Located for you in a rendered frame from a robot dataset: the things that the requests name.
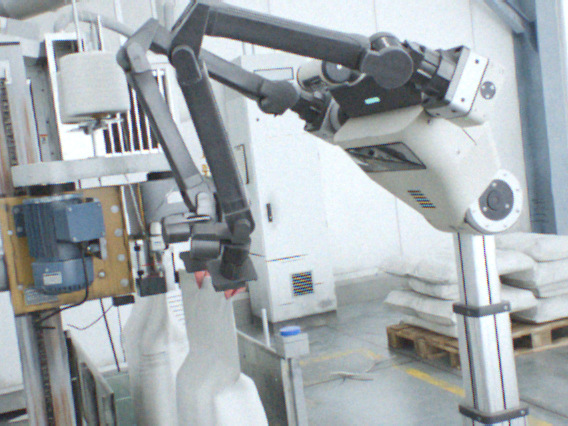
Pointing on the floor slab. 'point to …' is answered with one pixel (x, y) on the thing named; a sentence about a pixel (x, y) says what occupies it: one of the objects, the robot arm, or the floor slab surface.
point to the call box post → (297, 391)
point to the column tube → (55, 342)
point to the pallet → (425, 342)
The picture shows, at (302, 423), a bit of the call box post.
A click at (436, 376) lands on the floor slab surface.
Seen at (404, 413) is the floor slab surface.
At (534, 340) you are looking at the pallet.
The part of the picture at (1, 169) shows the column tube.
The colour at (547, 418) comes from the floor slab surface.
